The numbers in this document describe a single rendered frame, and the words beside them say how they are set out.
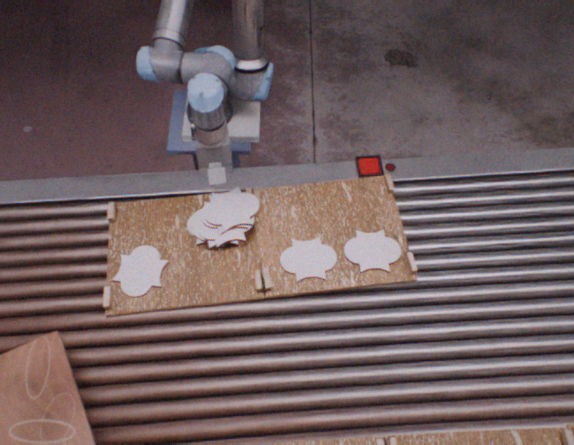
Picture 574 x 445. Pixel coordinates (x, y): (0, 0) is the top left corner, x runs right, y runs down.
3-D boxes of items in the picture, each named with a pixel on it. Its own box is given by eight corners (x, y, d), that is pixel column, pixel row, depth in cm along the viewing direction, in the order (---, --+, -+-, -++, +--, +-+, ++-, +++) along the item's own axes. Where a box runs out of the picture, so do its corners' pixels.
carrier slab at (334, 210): (252, 192, 174) (252, 189, 172) (388, 177, 176) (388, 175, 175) (265, 298, 155) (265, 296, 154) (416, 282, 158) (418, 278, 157)
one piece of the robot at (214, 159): (192, 154, 133) (200, 198, 146) (231, 150, 133) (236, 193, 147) (188, 116, 139) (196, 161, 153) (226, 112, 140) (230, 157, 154)
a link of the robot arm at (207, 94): (226, 71, 129) (217, 98, 124) (230, 108, 138) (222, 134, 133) (191, 66, 130) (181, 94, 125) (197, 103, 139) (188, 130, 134)
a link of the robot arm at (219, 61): (189, 39, 137) (177, 71, 131) (237, 44, 137) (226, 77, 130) (193, 65, 144) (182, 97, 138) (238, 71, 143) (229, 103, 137)
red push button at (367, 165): (358, 161, 180) (358, 158, 179) (377, 160, 181) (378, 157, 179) (360, 177, 177) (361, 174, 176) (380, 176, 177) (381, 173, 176)
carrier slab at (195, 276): (111, 206, 171) (109, 203, 170) (252, 192, 174) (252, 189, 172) (106, 318, 152) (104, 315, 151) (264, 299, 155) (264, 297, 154)
